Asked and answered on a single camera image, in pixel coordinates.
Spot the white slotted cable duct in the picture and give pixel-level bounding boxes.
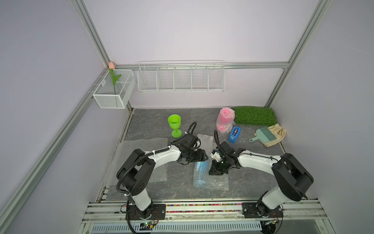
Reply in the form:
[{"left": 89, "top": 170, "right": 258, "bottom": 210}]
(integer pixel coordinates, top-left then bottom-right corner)
[{"left": 90, "top": 221, "right": 263, "bottom": 234}]

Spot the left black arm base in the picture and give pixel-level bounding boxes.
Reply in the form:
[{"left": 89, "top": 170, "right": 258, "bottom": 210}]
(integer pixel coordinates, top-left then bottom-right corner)
[{"left": 127, "top": 203, "right": 166, "bottom": 220}]

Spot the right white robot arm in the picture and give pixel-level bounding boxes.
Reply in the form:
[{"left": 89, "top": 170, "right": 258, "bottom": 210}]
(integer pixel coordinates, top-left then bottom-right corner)
[{"left": 209, "top": 130, "right": 314, "bottom": 216}]

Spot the white mesh wall basket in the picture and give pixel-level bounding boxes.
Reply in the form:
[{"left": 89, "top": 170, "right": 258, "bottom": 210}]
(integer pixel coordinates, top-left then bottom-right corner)
[{"left": 93, "top": 69, "right": 136, "bottom": 109}]

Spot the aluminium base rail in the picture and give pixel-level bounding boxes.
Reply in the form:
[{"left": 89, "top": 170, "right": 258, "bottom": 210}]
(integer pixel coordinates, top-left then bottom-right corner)
[{"left": 78, "top": 199, "right": 335, "bottom": 234}]

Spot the white wire wall shelf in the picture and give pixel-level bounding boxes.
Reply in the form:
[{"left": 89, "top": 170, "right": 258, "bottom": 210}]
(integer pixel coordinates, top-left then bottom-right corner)
[{"left": 137, "top": 60, "right": 226, "bottom": 92}]

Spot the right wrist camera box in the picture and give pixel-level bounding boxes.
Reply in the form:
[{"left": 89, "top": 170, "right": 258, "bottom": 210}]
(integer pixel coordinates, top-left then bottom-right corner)
[{"left": 210, "top": 150, "right": 222, "bottom": 162}]

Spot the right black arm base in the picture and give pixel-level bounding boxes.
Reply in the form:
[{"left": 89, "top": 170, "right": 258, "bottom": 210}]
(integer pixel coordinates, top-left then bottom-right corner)
[{"left": 242, "top": 202, "right": 283, "bottom": 219}]

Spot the artificial pink tulip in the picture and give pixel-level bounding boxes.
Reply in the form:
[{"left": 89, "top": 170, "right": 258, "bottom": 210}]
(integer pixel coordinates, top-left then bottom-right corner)
[{"left": 108, "top": 62, "right": 122, "bottom": 95}]

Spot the bubble wrap sheet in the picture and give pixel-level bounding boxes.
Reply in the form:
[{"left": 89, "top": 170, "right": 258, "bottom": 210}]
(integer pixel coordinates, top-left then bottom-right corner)
[
  {"left": 216, "top": 107, "right": 236, "bottom": 134},
  {"left": 197, "top": 134, "right": 229, "bottom": 191},
  {"left": 104, "top": 137, "right": 168, "bottom": 187}
]

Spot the green artificial grass mat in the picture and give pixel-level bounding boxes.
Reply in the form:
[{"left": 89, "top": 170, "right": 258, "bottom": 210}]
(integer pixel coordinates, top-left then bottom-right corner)
[{"left": 232, "top": 106, "right": 278, "bottom": 126}]

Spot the beige cloth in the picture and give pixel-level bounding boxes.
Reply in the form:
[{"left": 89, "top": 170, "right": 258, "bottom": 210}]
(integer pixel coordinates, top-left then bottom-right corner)
[{"left": 262, "top": 123, "right": 286, "bottom": 147}]

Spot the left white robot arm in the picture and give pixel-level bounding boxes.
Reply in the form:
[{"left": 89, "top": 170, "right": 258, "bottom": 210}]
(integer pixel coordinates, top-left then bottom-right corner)
[{"left": 116, "top": 122, "right": 208, "bottom": 213}]

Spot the green dustpan brush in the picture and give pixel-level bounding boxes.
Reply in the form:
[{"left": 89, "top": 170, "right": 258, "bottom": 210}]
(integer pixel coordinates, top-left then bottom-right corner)
[{"left": 249, "top": 127, "right": 277, "bottom": 143}]

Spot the blue plastic wine glass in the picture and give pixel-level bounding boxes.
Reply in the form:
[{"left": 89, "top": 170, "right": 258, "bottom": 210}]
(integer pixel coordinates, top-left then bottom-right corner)
[{"left": 193, "top": 161, "right": 209, "bottom": 187}]

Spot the green plastic wine glass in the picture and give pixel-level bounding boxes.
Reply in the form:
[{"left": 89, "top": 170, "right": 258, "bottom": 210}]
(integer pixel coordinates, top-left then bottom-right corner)
[{"left": 168, "top": 114, "right": 182, "bottom": 138}]

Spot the blue tape dispenser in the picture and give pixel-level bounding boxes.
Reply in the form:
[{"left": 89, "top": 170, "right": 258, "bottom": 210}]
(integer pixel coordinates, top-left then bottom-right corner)
[{"left": 228, "top": 126, "right": 241, "bottom": 143}]

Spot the pink plastic wine glass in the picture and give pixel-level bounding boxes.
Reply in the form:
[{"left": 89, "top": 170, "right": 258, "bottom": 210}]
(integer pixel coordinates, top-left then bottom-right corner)
[{"left": 217, "top": 109, "right": 234, "bottom": 131}]

